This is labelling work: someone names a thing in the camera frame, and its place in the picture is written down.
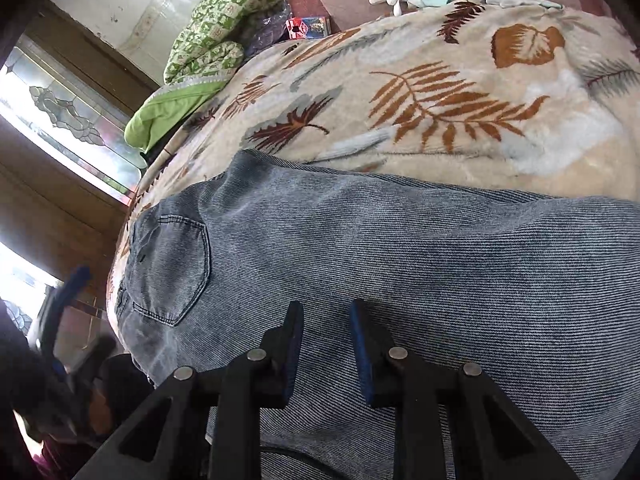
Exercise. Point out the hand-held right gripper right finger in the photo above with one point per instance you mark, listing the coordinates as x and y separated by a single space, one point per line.
361 355

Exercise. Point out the wooden door with patterned glass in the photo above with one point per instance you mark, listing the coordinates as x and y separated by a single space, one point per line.
65 105

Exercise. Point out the green patterned quilt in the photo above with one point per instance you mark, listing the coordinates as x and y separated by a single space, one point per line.
210 25

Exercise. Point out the leaf print blanket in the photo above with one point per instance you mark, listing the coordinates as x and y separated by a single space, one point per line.
450 150

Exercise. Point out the gray denim pants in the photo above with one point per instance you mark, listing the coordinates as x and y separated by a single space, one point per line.
400 240

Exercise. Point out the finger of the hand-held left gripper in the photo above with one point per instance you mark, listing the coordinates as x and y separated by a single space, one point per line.
75 285
97 357

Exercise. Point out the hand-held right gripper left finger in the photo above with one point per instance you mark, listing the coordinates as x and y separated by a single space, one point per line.
294 355

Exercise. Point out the purple plastic bag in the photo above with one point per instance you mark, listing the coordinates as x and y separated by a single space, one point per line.
267 30

